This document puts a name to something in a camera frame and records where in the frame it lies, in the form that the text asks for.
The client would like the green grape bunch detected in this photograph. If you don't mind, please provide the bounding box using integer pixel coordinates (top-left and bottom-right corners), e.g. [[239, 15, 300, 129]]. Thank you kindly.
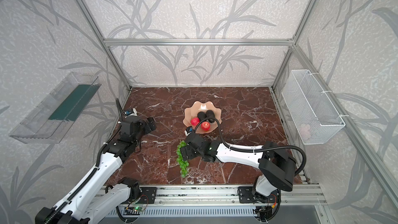
[[176, 141, 189, 178]]

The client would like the red apple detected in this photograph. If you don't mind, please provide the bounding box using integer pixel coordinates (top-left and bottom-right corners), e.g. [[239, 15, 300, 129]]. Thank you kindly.
[[201, 121, 211, 132], [190, 117, 201, 127]]

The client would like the dark avocado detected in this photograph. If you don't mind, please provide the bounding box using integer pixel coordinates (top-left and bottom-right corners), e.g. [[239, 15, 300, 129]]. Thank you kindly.
[[206, 110, 216, 123], [198, 112, 207, 121]]

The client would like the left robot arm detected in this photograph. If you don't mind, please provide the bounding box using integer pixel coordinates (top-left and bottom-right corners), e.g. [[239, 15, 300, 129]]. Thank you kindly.
[[35, 114, 156, 224]]

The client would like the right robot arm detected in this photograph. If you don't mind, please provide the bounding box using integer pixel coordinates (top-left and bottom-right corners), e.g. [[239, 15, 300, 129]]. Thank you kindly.
[[179, 132, 296, 202]]

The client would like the pink scalloped fruit bowl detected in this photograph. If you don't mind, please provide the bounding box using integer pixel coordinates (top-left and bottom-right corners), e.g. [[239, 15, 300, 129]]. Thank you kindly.
[[183, 101, 222, 134]]

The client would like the green circuit board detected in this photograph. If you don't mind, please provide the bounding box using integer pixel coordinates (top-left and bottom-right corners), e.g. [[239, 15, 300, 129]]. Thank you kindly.
[[125, 206, 146, 214]]

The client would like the pink item in basket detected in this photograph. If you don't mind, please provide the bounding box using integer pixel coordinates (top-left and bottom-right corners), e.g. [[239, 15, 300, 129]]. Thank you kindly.
[[299, 124, 311, 141]]

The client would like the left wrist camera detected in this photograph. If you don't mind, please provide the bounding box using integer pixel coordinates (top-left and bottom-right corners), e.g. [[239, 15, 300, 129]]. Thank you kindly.
[[124, 108, 137, 117]]

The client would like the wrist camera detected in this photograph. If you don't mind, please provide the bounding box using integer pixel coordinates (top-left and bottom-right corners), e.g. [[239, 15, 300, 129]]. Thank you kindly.
[[184, 126, 194, 136], [124, 108, 137, 117]]

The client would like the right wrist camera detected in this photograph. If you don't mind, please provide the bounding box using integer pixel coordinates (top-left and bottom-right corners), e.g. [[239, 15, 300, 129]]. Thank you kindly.
[[184, 126, 194, 136]]

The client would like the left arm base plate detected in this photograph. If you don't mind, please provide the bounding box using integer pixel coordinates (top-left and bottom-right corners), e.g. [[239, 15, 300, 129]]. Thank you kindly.
[[134, 187, 157, 205]]

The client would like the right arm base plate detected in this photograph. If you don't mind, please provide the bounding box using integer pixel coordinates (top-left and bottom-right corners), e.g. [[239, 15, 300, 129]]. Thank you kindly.
[[237, 186, 279, 203]]

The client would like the clear plastic wall tray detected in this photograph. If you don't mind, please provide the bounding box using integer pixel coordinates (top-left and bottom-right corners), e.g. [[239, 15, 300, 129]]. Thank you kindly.
[[9, 72, 102, 144]]

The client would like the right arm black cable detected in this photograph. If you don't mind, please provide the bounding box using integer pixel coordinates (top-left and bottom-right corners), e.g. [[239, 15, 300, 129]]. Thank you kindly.
[[193, 117, 307, 176]]

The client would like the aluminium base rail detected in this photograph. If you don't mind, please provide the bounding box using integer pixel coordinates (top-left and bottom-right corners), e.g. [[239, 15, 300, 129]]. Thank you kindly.
[[63, 184, 327, 207]]

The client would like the white wire mesh basket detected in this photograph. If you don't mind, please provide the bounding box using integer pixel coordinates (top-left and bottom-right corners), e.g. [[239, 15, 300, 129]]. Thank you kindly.
[[282, 69, 346, 145]]

